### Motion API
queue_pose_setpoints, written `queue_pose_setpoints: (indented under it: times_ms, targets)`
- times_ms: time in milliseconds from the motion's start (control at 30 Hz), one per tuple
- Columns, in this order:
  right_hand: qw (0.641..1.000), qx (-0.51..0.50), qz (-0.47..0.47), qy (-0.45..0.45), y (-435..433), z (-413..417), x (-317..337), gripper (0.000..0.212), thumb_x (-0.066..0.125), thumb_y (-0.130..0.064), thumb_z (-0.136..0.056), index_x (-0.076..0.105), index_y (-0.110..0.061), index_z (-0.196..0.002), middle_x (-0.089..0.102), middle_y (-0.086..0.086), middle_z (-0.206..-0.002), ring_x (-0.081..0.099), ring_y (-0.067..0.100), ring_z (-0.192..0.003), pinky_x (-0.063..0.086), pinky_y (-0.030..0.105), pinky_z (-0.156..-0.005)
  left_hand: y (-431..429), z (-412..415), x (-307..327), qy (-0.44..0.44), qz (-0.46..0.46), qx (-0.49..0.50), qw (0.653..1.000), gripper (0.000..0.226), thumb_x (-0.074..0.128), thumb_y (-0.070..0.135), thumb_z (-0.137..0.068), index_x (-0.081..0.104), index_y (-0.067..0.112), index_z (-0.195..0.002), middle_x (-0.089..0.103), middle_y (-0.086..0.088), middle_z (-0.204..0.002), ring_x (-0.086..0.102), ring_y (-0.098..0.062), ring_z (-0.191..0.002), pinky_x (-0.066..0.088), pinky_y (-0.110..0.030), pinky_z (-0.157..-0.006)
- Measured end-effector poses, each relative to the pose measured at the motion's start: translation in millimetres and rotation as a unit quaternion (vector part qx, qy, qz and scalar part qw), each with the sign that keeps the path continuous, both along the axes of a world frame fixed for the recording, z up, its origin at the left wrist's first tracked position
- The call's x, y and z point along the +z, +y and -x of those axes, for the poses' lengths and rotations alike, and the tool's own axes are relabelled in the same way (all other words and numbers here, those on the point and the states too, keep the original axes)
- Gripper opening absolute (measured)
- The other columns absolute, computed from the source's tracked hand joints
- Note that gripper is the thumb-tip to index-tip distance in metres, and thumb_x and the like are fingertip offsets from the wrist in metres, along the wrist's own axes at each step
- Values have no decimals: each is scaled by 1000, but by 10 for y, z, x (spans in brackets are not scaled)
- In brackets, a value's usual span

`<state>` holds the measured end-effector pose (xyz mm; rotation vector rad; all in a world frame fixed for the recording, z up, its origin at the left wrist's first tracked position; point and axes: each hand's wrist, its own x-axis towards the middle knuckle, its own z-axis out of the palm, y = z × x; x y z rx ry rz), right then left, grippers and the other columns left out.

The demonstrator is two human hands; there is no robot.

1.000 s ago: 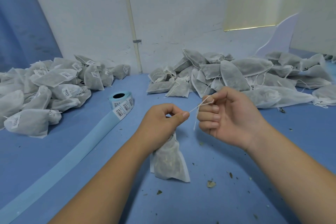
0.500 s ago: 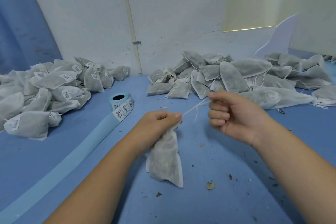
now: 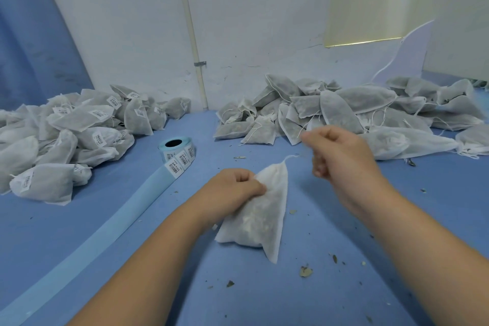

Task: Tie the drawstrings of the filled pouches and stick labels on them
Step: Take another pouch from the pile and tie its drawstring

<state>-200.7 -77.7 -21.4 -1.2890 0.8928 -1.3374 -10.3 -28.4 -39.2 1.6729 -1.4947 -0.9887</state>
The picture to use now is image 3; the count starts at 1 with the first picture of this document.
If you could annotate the person's right hand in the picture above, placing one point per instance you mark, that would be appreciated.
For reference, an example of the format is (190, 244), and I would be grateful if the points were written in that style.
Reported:
(348, 165)

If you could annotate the person's left hand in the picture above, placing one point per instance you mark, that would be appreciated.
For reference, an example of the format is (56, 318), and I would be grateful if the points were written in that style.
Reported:
(225, 196)

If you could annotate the white sachet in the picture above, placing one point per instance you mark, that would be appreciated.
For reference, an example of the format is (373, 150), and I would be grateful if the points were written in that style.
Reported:
(260, 219)

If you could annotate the pile of unlabelled herb bags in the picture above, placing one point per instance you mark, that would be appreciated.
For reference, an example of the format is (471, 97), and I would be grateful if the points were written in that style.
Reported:
(351, 112)

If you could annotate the blue label roll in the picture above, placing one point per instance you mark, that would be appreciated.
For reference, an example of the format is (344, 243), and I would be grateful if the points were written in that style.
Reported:
(99, 238)

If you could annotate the pile of labelled herb bags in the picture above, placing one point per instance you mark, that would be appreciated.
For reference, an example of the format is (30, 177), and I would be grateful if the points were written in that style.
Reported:
(76, 138)

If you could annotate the person's left forearm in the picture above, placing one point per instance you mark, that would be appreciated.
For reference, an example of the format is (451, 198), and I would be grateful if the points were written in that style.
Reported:
(141, 276)

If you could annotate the person's right forearm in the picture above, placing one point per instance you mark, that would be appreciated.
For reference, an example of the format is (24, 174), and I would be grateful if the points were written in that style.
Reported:
(435, 257)

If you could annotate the dried herb crumb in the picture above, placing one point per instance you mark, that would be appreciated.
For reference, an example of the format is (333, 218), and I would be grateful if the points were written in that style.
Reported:
(305, 271)

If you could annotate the white curved board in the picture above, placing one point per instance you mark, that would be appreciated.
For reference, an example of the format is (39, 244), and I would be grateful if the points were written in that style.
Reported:
(405, 58)

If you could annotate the grey pipe clamp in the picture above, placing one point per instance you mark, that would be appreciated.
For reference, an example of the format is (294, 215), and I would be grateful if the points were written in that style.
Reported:
(200, 64)

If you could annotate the large beige panel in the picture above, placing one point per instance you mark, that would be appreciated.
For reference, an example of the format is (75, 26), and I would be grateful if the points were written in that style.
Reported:
(458, 16)

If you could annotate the blue curtain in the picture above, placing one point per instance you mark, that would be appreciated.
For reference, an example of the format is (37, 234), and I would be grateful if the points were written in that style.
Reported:
(34, 28)

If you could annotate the white wall pipe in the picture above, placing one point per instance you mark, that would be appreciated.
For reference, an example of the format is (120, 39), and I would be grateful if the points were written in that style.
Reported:
(191, 24)

